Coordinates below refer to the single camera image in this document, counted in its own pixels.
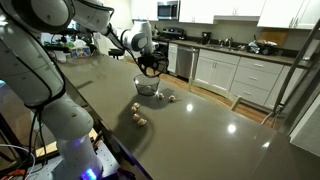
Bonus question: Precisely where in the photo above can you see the robot mounting platform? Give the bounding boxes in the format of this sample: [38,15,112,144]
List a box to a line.
[26,139,122,180]

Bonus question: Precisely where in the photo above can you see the black round stool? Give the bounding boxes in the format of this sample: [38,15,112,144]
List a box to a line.
[108,48,126,61]

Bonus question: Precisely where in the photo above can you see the stainless steel microwave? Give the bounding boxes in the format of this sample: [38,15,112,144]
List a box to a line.
[156,0,180,21]

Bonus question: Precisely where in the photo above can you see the chrome sink faucet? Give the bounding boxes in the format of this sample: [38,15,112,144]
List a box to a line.
[218,36,235,48]

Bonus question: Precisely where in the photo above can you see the metal camera tripod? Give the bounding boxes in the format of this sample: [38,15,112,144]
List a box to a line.
[261,19,320,135]

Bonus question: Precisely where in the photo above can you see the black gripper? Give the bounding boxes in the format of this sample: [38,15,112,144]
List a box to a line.
[139,52,158,78]

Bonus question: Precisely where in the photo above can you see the stainless steel dishwasher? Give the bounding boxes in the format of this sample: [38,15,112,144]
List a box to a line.
[175,45,200,80]

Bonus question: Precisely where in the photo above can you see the dark sink countertop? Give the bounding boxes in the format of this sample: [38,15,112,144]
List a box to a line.
[169,39,313,70]

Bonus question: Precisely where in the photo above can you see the black stove range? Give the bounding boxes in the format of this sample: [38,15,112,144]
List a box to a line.
[156,27,187,45]

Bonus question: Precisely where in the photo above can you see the white wall cabinets above sink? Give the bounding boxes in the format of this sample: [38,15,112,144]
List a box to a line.
[130,0,320,31]

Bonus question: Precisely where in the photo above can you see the dish rack with dishes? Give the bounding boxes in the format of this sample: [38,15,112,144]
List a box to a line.
[247,39,279,57]

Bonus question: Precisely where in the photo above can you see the wooden cutting board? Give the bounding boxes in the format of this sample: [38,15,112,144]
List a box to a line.
[259,29,289,47]

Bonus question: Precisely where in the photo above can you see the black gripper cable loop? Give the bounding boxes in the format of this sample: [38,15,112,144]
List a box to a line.
[153,52,170,76]

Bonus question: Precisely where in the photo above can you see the white loose cable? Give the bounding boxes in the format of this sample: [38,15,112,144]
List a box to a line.
[0,143,37,180]

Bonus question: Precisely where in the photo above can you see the blue tissue box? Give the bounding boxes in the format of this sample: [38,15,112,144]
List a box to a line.
[69,46,92,59]

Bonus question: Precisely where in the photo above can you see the white wooden chair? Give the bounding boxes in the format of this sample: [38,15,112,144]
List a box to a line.
[187,49,243,113]

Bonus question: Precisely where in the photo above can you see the white sink base cabinets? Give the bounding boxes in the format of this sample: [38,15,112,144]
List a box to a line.
[167,42,312,111]

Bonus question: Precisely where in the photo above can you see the black coffee maker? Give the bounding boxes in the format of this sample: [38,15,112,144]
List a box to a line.
[201,31,213,46]

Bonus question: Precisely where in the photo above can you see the black wire mesh bin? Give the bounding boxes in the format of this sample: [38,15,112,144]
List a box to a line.
[133,73,161,97]

